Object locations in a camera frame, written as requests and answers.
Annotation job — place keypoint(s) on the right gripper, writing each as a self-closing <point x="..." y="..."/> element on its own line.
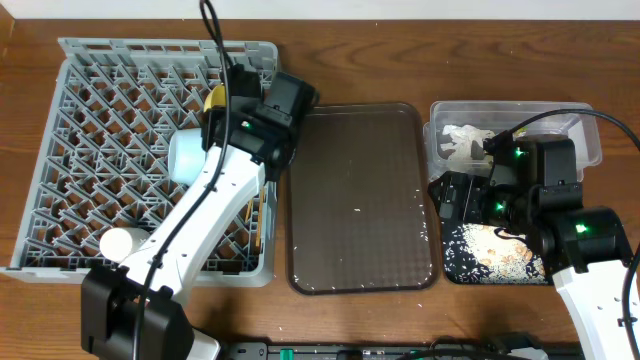
<point x="472" y="187"/>

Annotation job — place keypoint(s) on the rice waste pile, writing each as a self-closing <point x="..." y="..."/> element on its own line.
<point x="495" y="252"/>

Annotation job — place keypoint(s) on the yellow round plate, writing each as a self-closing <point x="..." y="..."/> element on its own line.
<point x="216" y="98"/>

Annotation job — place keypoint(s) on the white napkin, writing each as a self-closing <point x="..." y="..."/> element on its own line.
<point x="458" y="143"/>

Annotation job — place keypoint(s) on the wooden chopstick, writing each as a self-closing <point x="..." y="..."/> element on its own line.
<point x="258" y="242"/>
<point x="249" y="210"/>

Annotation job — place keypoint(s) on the light blue bowl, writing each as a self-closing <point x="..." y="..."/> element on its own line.
<point x="186" y="156"/>

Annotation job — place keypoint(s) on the white paper cup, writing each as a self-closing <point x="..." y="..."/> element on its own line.
<point x="118" y="243"/>

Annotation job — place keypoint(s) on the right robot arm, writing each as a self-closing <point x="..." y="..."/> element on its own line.
<point x="533" y="190"/>

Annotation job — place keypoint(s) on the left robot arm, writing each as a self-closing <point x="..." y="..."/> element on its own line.
<point x="136" y="311"/>

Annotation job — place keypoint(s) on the black waste tray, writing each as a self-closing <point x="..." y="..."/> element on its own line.
<point x="450" y="250"/>

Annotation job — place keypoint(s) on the clear plastic bin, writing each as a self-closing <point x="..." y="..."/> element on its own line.
<point x="499" y="116"/>

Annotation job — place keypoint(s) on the dark brown serving tray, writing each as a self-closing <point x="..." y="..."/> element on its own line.
<point x="358" y="215"/>

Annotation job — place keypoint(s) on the grey plastic dish rack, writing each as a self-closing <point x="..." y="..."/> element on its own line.
<point x="103" y="157"/>

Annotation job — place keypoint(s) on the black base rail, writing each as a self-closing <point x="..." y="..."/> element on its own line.
<point x="521" y="347"/>

